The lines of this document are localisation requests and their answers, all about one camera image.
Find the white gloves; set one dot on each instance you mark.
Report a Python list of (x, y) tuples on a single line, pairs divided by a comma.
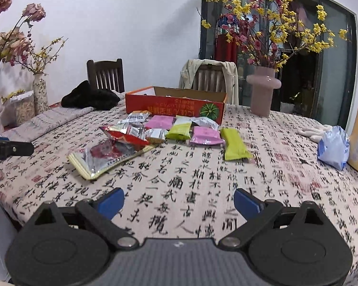
[(314, 132)]

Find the pink snack packet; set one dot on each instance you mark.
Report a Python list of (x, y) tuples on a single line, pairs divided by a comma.
[(161, 122), (205, 135)]

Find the thin yellow red flower branches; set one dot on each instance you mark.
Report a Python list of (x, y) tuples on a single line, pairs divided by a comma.
[(18, 61)]

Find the brown wooden chair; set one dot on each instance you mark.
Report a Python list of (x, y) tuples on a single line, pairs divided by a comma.
[(210, 79)]

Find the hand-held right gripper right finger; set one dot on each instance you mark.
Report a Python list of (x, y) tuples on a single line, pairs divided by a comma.
[(247, 202)]

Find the pink vase yellow blossoms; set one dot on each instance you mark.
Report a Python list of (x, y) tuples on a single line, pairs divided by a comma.
[(334, 80)]

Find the gold edged foil snack packet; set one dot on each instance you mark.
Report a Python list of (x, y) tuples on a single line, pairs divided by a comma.
[(101, 159)]

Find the red cardboard box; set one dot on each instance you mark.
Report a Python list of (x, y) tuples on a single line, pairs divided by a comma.
[(167, 107)]

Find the blue white plastic bag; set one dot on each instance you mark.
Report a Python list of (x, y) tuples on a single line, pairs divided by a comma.
[(334, 149)]

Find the small white snack packet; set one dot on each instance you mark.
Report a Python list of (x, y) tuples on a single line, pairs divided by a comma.
[(127, 125), (137, 132)]

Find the grey patterned cloth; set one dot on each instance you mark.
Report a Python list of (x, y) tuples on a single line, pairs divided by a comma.
[(47, 122)]

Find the long green snack packet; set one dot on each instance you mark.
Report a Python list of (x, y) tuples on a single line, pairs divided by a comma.
[(234, 144)]

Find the red hanging garment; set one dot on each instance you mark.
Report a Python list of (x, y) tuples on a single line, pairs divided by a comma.
[(223, 47)]

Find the orange cracker packet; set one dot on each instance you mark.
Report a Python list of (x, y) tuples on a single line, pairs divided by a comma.
[(140, 115)]

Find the small green snack packet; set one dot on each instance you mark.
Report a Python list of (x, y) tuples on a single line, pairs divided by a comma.
[(179, 131), (183, 119)]

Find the red snack packet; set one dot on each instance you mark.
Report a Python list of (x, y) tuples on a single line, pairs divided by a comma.
[(122, 138)]

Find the grey silver snack packet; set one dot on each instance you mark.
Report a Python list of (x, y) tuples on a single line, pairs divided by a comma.
[(205, 122)]

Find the chair with beige jacket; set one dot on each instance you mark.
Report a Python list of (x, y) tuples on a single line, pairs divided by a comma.
[(231, 77)]

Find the small silver candy packets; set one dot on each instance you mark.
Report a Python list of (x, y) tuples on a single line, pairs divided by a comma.
[(156, 135)]

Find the small floral pattern vase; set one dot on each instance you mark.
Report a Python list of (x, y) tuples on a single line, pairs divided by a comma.
[(41, 95)]

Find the dried pink roses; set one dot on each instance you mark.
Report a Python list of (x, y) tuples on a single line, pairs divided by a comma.
[(12, 43)]

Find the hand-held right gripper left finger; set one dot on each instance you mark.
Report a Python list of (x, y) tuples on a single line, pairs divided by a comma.
[(112, 202)]

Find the black cloth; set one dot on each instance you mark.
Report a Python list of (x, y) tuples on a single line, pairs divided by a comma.
[(89, 98)]

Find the clear plastic container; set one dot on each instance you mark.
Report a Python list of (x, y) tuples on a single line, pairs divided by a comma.
[(24, 110)]

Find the yellow and pink blossom branches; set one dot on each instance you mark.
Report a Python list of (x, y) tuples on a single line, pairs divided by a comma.
[(271, 20)]

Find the yellow flower sprig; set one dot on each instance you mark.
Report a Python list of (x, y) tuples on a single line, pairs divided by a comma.
[(10, 96)]

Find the dark wooden chair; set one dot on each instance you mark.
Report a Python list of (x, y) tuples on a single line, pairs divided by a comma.
[(104, 64)]

